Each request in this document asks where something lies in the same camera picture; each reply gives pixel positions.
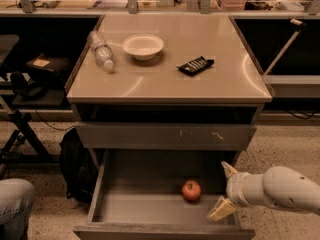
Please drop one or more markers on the red apple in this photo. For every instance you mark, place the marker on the red apple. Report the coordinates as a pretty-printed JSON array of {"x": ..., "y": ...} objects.
[{"x": 191, "y": 190}]

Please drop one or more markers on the closed top drawer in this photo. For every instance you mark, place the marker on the closed top drawer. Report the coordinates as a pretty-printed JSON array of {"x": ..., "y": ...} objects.
[{"x": 162, "y": 136}]

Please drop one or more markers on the person's knee in jeans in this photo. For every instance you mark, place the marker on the person's knee in jeans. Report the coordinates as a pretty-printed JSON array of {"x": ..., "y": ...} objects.
[{"x": 17, "y": 197}]

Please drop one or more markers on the open middle drawer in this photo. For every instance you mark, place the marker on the open middle drawer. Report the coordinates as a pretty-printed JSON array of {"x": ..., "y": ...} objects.
[{"x": 138, "y": 197}]

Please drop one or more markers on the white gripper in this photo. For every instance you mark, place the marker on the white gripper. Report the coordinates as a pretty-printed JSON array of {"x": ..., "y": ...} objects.
[{"x": 235, "y": 188}]

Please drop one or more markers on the grey drawer cabinet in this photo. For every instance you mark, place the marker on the grey drawer cabinet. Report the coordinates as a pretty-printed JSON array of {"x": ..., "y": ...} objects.
[{"x": 231, "y": 91}]

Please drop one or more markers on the black box with label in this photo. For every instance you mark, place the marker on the black box with label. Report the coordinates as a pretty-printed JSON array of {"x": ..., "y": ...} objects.
[{"x": 44, "y": 67}]

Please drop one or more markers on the black headphones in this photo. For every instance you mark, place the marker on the black headphones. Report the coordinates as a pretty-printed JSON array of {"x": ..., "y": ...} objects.
[{"x": 27, "y": 90}]

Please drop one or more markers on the black folding stand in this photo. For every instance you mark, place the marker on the black folding stand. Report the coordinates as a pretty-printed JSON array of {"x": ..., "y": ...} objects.
[{"x": 23, "y": 133}]

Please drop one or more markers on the clear plastic water bottle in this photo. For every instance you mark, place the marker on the clear plastic water bottle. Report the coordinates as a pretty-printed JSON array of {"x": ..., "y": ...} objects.
[{"x": 101, "y": 50}]

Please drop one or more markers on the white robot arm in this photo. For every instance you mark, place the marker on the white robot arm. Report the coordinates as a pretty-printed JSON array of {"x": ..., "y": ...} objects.
[{"x": 279, "y": 188}]

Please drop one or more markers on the black backpack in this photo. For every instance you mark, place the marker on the black backpack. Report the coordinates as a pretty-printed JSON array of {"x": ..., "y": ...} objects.
[{"x": 77, "y": 167}]

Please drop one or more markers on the white bowl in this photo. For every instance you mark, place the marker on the white bowl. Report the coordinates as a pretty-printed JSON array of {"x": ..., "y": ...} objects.
[{"x": 143, "y": 46}]

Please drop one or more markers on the black snack bar wrapper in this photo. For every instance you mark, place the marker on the black snack bar wrapper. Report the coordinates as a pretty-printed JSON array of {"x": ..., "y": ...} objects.
[{"x": 196, "y": 66}]

